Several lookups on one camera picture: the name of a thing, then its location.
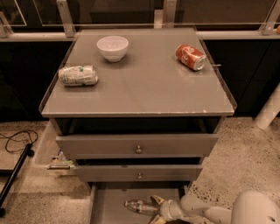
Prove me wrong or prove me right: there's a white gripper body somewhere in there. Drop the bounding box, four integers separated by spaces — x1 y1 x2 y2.
160 199 182 221

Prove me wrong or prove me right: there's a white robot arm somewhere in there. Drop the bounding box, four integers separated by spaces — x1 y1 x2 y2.
149 191 280 224

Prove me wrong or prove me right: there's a red cola can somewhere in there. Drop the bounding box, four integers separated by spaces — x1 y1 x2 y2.
176 44 207 71

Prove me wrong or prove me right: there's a clear plastic water bottle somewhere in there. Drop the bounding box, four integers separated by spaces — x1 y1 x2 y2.
124 199 158 216

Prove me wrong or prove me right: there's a white green soda can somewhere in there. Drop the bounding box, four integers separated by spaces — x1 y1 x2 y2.
59 66 98 87

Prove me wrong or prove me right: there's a grey drawer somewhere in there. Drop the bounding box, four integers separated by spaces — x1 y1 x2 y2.
74 164 202 182
88 181 189 224
56 134 218 160

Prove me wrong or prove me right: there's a black floor cable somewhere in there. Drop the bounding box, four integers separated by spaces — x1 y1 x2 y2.
0 129 39 155

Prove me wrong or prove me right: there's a grey drawer cabinet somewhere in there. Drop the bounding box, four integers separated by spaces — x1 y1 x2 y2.
38 27 238 187

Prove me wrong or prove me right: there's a grey bottom drawer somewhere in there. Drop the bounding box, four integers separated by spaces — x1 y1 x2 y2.
88 181 189 224

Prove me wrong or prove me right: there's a grey top drawer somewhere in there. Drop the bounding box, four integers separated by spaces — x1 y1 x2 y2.
56 134 218 160

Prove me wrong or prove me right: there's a metal window rail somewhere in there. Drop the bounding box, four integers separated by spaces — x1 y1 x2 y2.
0 0 279 37

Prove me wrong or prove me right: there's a grey middle drawer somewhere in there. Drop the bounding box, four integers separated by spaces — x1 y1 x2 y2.
74 164 202 182

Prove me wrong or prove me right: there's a white ceramic bowl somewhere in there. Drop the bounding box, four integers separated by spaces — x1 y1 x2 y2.
96 36 129 62

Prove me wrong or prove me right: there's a black stand leg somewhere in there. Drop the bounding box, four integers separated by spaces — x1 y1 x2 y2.
0 143 35 218

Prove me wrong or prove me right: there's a white cylindrical post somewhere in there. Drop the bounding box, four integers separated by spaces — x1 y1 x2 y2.
255 83 280 130

